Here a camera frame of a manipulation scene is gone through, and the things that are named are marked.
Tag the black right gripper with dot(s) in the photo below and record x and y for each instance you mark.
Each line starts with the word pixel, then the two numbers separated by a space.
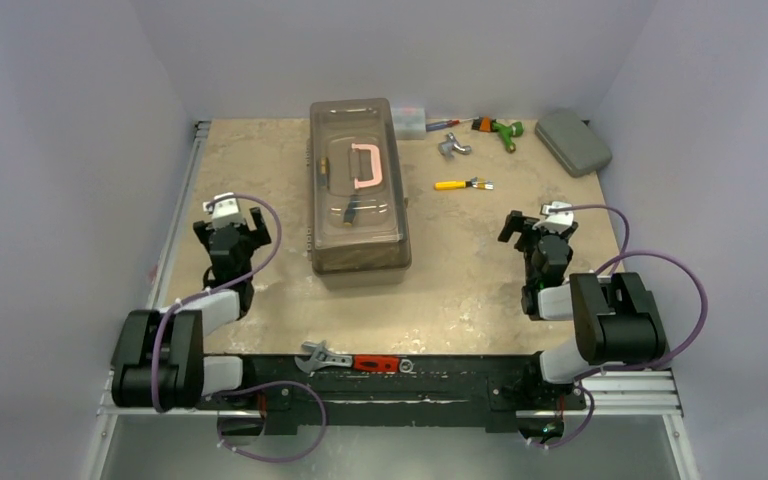
pixel 538 232

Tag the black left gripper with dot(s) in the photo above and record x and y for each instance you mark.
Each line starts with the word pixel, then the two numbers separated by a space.
pixel 256 237

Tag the beige translucent plastic toolbox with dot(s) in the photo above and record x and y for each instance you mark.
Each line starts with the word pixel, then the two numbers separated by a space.
pixel 359 233

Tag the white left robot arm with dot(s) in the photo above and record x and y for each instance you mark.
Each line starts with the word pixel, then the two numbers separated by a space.
pixel 159 361

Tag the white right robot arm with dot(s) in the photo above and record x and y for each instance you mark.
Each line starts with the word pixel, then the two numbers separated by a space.
pixel 615 318

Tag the grey plastic case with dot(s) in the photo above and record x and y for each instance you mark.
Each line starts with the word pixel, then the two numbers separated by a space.
pixel 572 143

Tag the silver metal socket fitting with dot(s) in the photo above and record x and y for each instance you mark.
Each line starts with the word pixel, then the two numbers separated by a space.
pixel 451 146

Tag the red blue small screwdriver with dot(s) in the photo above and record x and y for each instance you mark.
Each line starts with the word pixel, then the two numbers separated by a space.
pixel 444 124

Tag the clear small parts box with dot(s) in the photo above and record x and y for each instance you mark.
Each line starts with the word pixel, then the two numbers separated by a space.
pixel 409 123

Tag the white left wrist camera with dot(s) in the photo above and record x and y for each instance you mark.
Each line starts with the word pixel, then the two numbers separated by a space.
pixel 224 210

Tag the yellow handled screwdriver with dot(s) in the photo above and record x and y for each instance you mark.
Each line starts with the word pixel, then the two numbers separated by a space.
pixel 454 185

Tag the green orange hose nozzle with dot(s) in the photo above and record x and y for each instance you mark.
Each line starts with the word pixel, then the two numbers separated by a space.
pixel 506 133

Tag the red handled adjustable wrench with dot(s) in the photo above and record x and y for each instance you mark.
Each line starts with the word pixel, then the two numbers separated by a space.
pixel 318 357

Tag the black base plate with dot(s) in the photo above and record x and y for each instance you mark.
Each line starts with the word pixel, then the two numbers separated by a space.
pixel 497 393

